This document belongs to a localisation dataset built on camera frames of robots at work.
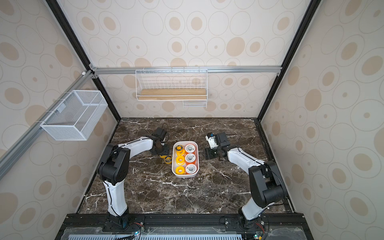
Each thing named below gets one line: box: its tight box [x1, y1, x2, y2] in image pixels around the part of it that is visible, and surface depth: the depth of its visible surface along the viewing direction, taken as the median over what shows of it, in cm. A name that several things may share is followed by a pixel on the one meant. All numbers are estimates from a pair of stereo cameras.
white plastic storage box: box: [171, 141, 200, 178], surface depth 92 cm
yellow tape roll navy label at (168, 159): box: [163, 155, 173, 164], surface depth 97 cm
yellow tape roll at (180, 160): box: [176, 155, 185, 166], surface depth 96 cm
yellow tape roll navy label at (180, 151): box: [175, 145, 186, 158], surface depth 99 cm
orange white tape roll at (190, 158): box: [184, 153, 197, 164], surface depth 94 cm
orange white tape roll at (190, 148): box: [184, 143, 197, 154], surface depth 99 cm
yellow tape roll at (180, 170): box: [175, 166, 186, 175], surface depth 91 cm
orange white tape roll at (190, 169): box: [185, 163, 197, 175], surface depth 89 cm
